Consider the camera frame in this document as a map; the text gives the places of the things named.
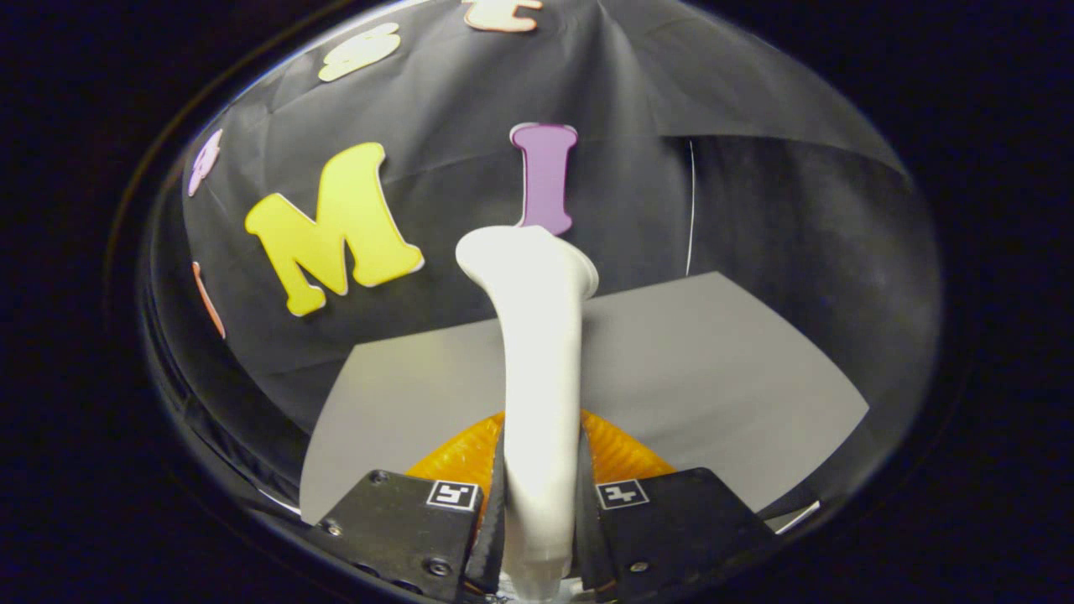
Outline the white garment steamer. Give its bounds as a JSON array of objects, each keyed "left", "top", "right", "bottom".
[{"left": 456, "top": 224, "right": 600, "bottom": 603}]

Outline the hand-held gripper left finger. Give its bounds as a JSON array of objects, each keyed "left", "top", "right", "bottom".
[{"left": 304, "top": 411, "right": 507, "bottom": 603}]

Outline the grey cabinet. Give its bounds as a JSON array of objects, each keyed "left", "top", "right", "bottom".
[{"left": 300, "top": 271, "right": 870, "bottom": 535}]

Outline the black backdrop cloth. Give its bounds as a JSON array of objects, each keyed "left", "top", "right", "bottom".
[{"left": 143, "top": 0, "right": 941, "bottom": 521}]

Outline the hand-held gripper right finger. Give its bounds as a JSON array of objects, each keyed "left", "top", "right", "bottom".
[{"left": 575, "top": 409, "right": 777, "bottom": 603}]

